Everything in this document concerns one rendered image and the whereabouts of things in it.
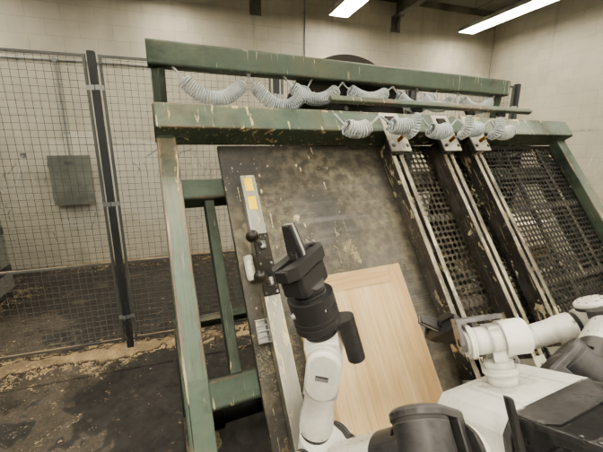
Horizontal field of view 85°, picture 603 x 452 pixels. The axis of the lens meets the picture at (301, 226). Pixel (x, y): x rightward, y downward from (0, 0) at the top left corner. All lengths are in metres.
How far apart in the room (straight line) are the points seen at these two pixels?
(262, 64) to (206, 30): 4.23
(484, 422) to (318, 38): 6.02
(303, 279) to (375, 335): 0.64
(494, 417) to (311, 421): 0.33
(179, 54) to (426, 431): 1.52
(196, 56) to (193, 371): 1.24
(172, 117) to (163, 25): 4.75
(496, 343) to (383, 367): 0.51
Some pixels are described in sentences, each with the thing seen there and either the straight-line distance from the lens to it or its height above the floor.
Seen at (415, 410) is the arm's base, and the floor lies 1.38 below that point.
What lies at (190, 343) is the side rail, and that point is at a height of 1.27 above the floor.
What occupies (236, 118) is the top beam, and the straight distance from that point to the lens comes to 1.22.
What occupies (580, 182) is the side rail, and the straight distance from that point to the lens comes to 2.39.
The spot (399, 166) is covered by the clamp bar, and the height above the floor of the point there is 1.69.
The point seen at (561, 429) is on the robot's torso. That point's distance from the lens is 0.64.
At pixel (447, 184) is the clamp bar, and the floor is 1.61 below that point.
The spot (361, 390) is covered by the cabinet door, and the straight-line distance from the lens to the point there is 1.13.
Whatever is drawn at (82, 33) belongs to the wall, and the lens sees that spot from 5.98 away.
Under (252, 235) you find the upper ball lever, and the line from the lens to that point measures 0.94.
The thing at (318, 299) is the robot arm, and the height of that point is 1.51.
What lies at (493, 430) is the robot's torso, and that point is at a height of 1.35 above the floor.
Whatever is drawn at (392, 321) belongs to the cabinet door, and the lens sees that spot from 1.22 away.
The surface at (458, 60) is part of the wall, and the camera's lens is 7.78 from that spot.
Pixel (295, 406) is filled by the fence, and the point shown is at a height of 1.08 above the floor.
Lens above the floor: 1.77
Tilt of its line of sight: 14 degrees down
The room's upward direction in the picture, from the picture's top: straight up
